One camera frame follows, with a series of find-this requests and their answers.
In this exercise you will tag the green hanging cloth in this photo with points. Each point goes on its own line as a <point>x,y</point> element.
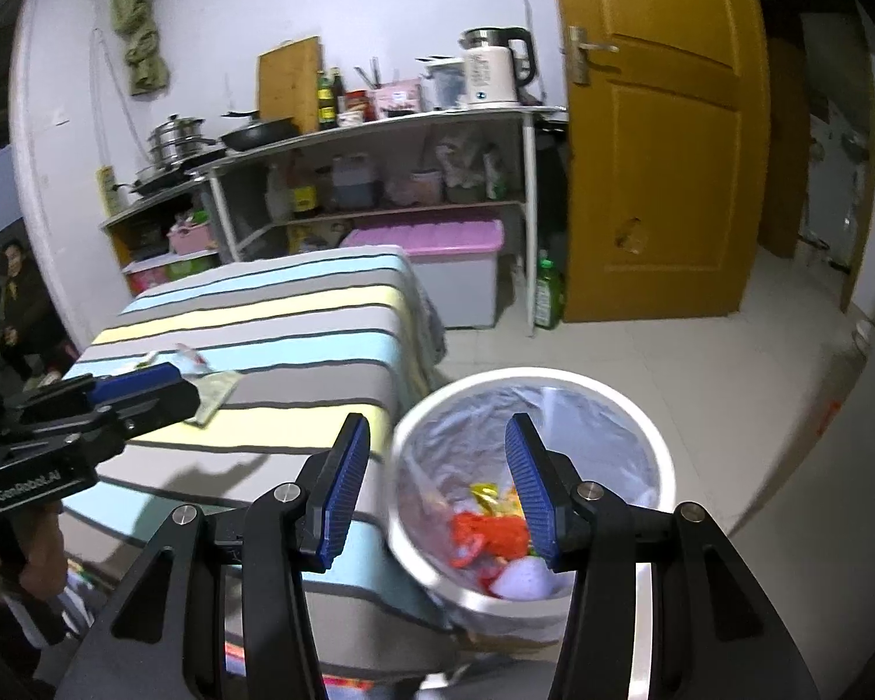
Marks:
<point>134,22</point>

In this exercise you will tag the green oil bottle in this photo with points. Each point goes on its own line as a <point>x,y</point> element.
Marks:
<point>327,112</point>

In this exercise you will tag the white metal shelf rack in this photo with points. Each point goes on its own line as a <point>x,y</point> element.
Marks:
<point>455,165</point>

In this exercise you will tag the striped tablecloth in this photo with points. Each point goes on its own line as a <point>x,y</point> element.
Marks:
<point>315,337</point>

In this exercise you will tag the white paper cup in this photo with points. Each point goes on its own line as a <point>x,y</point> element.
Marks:
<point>529,579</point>

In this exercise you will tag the red plastic bag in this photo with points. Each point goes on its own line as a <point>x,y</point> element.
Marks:
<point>498,536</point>

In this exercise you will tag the pink utensil holder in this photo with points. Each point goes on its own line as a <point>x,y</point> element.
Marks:
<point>398,98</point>

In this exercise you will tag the black frying pan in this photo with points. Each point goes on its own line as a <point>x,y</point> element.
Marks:
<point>257,132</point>

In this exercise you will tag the seated person in background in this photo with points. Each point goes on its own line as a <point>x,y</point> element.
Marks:
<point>34,341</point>

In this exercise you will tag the wall power strip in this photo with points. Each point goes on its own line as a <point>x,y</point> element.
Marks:
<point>109,190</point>

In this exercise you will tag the operator left hand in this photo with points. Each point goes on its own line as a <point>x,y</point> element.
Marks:
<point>36,532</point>

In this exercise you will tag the yellow snack wrapper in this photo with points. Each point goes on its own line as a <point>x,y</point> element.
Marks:
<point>496,500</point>

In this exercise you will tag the green bottle on floor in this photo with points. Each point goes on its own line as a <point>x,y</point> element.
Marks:
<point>549,293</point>

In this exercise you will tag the blue liquid jug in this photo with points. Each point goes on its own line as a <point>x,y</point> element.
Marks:
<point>355,182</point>

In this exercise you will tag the pink basket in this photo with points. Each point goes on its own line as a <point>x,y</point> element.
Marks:
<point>189,239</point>

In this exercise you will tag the grey bin liner bag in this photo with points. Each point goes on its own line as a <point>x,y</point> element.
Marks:
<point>525,480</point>

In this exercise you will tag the steel steamer pot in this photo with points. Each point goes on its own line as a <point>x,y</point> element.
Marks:
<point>177,139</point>

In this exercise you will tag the clear plastic cup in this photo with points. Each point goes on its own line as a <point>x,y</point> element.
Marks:
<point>187,360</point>

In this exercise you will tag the white electric kettle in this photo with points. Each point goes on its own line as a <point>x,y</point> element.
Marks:
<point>498,62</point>

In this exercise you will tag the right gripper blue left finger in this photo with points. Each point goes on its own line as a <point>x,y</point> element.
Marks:
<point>331,482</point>

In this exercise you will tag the clear plastic container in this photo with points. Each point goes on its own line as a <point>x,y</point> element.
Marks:
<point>445,76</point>

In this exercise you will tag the yellow wooden door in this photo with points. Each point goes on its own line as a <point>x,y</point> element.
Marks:
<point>669,129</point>

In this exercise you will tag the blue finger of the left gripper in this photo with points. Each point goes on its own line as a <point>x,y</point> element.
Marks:
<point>133,383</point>

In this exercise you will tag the induction cooker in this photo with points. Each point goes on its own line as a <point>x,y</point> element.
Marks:
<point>161,179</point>

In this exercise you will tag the pink lid storage box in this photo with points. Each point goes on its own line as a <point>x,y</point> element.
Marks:
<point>456,262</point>

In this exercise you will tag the wooden cutting board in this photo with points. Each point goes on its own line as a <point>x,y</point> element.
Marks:
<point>287,83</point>

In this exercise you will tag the white trash bin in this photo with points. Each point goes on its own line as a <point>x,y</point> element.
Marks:
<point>532,495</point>

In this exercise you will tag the wooden side shelf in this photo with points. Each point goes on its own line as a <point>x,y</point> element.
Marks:
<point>138,234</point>

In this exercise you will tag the dark sauce bottle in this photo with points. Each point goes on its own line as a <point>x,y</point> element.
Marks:
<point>339,93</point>

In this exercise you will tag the red lid jar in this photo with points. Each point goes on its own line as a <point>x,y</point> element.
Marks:
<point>360,101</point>

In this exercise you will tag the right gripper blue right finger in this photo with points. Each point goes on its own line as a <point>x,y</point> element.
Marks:
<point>555,530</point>

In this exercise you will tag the grey barcode packet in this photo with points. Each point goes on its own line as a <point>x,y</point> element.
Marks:
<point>214,389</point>

